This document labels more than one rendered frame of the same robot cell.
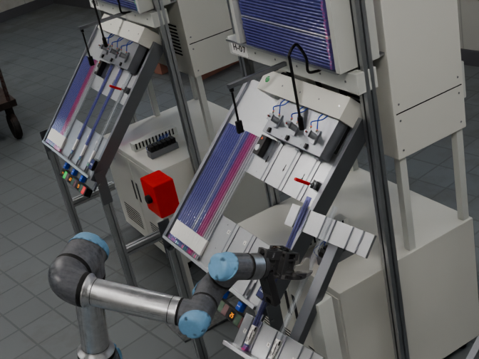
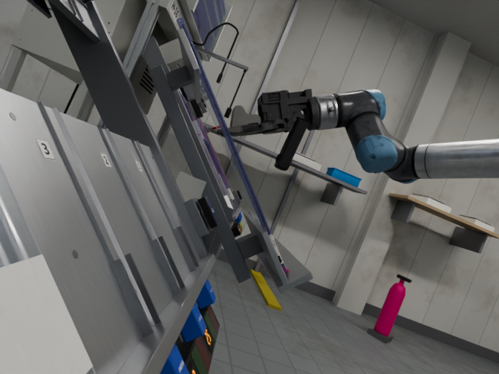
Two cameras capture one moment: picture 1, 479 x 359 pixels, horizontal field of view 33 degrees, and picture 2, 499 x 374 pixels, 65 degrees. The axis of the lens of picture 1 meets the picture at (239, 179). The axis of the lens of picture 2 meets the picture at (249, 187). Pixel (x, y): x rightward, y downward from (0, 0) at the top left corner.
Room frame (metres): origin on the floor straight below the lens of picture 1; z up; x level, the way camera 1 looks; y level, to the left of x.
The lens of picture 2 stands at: (2.66, 0.32, 0.85)
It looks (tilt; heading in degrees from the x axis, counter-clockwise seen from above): 0 degrees down; 207
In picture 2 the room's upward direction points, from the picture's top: 22 degrees clockwise
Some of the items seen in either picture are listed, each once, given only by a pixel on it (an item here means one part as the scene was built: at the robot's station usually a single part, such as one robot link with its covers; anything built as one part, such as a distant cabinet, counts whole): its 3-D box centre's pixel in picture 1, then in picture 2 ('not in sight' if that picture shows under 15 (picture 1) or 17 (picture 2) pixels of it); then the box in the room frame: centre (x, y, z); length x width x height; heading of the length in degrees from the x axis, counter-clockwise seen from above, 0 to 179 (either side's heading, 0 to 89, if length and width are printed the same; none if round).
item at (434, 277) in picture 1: (357, 285); not in sight; (2.72, -0.38, 0.31); 0.70 x 0.65 x 0.62; 27
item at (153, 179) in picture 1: (176, 252); not in sight; (3.15, 0.35, 0.39); 0.24 x 0.24 x 0.78; 27
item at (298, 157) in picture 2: not in sight; (301, 160); (-1.00, -1.10, 1.29); 0.35 x 0.34 x 0.09; 125
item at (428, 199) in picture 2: not in sight; (429, 202); (-1.81, 0.09, 1.40); 0.35 x 0.33 x 0.09; 125
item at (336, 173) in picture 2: not in sight; (342, 177); (-1.27, -0.72, 1.30); 0.32 x 0.22 x 0.10; 125
